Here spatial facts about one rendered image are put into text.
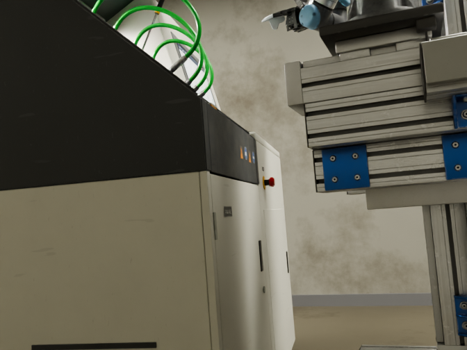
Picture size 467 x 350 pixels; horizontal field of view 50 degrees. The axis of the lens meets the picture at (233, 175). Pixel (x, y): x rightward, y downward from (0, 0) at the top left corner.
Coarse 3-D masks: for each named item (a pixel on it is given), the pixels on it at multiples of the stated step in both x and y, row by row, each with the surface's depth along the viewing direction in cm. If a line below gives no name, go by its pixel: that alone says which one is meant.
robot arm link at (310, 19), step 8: (320, 0) 164; (328, 0) 163; (336, 0) 165; (304, 8) 166; (312, 8) 164; (320, 8) 165; (328, 8) 165; (304, 16) 166; (312, 16) 164; (320, 16) 165; (328, 16) 167; (304, 24) 167; (312, 24) 166; (320, 24) 167; (328, 24) 169
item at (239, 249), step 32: (224, 192) 121; (256, 192) 167; (224, 224) 118; (256, 224) 161; (224, 256) 115; (256, 256) 156; (224, 288) 112; (256, 288) 151; (224, 320) 109; (256, 320) 146
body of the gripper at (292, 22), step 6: (288, 12) 190; (294, 12) 189; (288, 18) 192; (294, 18) 189; (288, 24) 192; (294, 24) 189; (300, 24) 189; (288, 30) 192; (294, 30) 195; (300, 30) 195
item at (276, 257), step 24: (144, 0) 188; (120, 24) 190; (144, 24) 188; (168, 48) 187; (264, 168) 189; (264, 192) 184; (264, 216) 178; (264, 240) 174; (288, 264) 239; (288, 288) 228; (288, 312) 220; (288, 336) 214
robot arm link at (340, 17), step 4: (336, 8) 175; (340, 8) 175; (344, 8) 176; (332, 12) 172; (336, 12) 175; (340, 12) 175; (344, 12) 176; (336, 16) 172; (340, 16) 175; (344, 16) 176; (336, 20) 172; (340, 20) 173; (344, 20) 175
